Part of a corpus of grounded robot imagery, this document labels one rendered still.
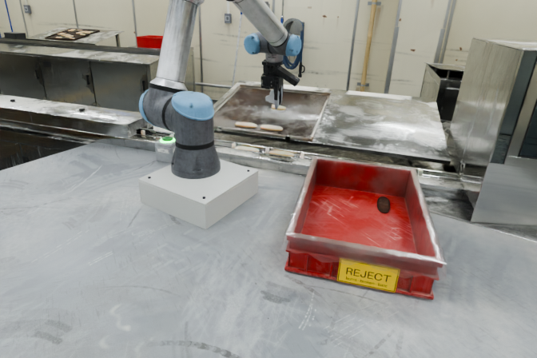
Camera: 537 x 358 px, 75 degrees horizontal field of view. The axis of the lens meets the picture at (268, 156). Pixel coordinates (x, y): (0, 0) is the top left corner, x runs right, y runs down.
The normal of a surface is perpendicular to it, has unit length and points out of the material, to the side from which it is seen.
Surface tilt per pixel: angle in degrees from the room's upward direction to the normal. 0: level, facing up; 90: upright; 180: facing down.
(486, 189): 90
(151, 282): 0
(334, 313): 0
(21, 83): 90
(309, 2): 90
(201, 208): 90
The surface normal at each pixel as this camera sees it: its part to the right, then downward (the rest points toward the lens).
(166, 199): -0.52, 0.31
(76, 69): -0.29, 0.36
